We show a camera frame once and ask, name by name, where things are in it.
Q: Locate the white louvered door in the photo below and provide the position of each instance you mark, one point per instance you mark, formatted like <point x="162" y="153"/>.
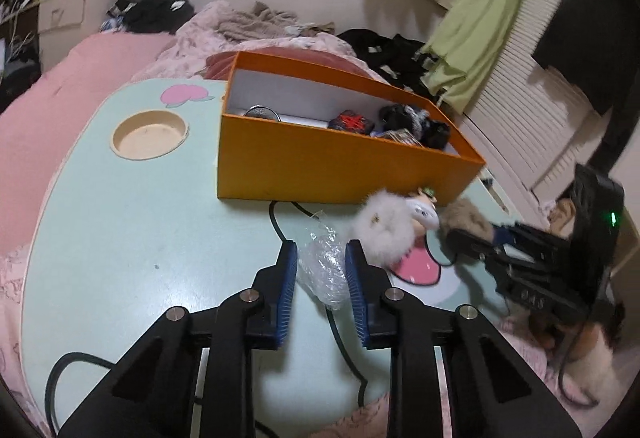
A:
<point x="525" y="117"/>

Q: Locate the crumpled beige cloth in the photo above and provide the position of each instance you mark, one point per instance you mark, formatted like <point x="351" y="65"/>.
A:
<point x="561" y="218"/>

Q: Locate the dusty red cushion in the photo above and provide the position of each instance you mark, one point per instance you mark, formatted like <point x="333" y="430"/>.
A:
<point x="310" y="55"/>

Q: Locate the mint green cartoon desktop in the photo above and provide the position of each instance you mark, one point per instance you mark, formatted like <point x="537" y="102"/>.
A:
<point x="150" y="228"/>

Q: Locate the light green hanging garment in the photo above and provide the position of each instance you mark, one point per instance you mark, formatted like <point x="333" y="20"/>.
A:
<point x="480" y="17"/>

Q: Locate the black hanging garment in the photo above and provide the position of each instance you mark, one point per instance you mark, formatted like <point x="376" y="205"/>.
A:
<point x="585" y="27"/>

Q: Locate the orange cardboard box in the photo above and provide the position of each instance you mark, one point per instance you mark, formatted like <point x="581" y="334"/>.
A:
<point x="325" y="162"/>

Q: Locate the pink bed blanket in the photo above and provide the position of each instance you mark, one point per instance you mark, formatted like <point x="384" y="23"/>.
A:
<point x="50" y="92"/>

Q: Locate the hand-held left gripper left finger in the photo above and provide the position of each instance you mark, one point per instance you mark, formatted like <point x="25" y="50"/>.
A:
<point x="285" y="298"/>

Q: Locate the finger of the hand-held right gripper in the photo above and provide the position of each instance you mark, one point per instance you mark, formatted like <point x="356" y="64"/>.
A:
<point x="525" y="288"/>
<point x="545" y="243"/>

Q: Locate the beige knit cloth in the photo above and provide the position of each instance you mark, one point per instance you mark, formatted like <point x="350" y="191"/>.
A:
<point x="255" y="20"/>

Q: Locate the crumpled pink fleece blanket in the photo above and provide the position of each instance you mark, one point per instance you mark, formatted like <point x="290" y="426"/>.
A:
<point x="200" y="27"/>

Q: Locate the pink floral cloth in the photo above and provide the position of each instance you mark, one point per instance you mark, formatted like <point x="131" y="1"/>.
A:
<point x="355" y="420"/>

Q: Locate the white drawer cabinet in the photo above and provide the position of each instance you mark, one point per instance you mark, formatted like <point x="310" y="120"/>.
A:
<point x="75" y="7"/>

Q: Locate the black lace cloth bundle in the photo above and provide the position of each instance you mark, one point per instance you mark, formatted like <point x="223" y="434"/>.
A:
<point x="410" y="115"/>

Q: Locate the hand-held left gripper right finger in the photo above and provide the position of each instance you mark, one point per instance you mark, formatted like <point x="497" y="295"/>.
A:
<point x="357" y="298"/>

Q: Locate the brown fur pompom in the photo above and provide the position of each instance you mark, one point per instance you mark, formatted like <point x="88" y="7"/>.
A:
<point x="467" y="215"/>

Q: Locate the clear plastic bag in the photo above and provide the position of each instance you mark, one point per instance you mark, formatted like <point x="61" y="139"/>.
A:
<point x="322" y="268"/>

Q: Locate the white fur pompom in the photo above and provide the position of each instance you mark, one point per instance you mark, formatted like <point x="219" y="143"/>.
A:
<point x="382" y="225"/>

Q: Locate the small white figurine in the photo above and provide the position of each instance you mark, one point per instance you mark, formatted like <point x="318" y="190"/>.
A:
<point x="425" y="215"/>

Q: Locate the black striped clothes pile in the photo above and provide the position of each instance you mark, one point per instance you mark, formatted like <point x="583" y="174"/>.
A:
<point x="155" y="10"/>

